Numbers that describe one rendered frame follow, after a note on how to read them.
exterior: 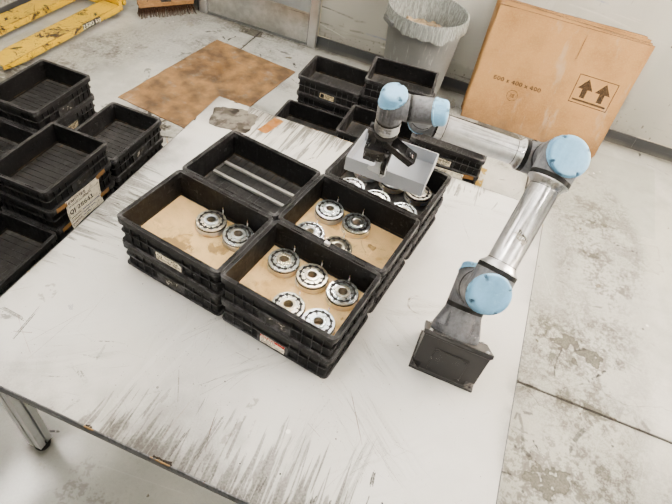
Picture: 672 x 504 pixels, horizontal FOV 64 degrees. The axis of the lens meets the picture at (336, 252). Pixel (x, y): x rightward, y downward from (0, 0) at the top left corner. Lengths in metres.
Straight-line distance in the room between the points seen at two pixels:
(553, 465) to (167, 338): 1.71
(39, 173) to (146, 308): 1.08
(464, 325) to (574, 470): 1.20
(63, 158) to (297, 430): 1.73
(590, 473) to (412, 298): 1.20
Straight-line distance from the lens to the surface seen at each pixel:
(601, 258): 3.61
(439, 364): 1.72
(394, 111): 1.52
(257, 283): 1.72
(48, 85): 3.31
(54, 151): 2.84
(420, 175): 1.87
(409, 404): 1.71
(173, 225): 1.90
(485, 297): 1.51
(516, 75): 4.25
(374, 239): 1.91
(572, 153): 1.58
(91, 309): 1.88
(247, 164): 2.14
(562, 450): 2.71
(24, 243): 2.75
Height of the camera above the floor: 2.17
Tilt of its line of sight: 47 degrees down
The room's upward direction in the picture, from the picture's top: 12 degrees clockwise
